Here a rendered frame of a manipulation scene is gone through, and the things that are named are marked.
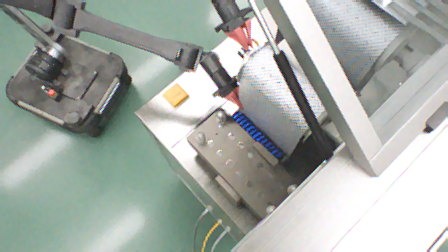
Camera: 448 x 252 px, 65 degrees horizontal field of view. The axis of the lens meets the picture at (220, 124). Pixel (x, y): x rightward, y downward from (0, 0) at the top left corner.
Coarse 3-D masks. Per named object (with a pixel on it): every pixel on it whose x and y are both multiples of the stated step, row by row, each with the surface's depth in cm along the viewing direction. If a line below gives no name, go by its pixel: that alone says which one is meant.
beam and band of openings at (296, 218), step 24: (432, 120) 48; (336, 168) 48; (360, 168) 48; (312, 192) 47; (336, 192) 47; (360, 192) 47; (384, 192) 47; (288, 216) 46; (312, 216) 46; (336, 216) 46; (360, 216) 45; (264, 240) 45; (288, 240) 45; (312, 240) 45; (336, 240) 44
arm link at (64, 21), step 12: (0, 0) 99; (12, 0) 100; (24, 0) 102; (36, 0) 103; (48, 0) 105; (60, 0) 102; (36, 12) 105; (48, 12) 106; (60, 12) 102; (72, 12) 104; (60, 24) 103; (72, 24) 106
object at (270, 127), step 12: (240, 96) 109; (252, 108) 108; (264, 108) 100; (252, 120) 116; (264, 120) 107; (276, 120) 99; (264, 132) 115; (276, 132) 106; (288, 132) 98; (276, 144) 113; (288, 144) 105; (288, 156) 112
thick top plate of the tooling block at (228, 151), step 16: (208, 128) 117; (224, 128) 117; (240, 128) 117; (192, 144) 115; (208, 144) 115; (224, 144) 115; (240, 144) 115; (208, 160) 113; (224, 160) 113; (240, 160) 113; (256, 160) 113; (224, 176) 111; (240, 176) 111; (256, 176) 111; (272, 176) 111; (288, 176) 111; (240, 192) 109; (256, 192) 109; (272, 192) 110; (256, 208) 107
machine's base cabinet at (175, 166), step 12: (156, 144) 161; (168, 156) 158; (180, 168) 150; (192, 180) 142; (192, 192) 202; (204, 192) 133; (204, 204) 193; (216, 204) 126; (216, 216) 182; (240, 240) 160
